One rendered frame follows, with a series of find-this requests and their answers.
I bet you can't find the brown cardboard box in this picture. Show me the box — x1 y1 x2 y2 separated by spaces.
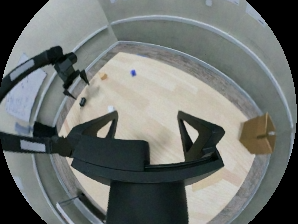
239 112 277 155

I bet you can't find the blue die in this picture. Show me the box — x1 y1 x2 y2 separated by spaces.
130 69 137 76

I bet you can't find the tan round disc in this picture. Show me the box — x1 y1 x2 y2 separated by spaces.
98 71 108 80

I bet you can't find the white die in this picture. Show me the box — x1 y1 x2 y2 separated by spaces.
108 105 116 112

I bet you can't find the beige mat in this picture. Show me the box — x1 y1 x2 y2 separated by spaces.
193 169 222 192

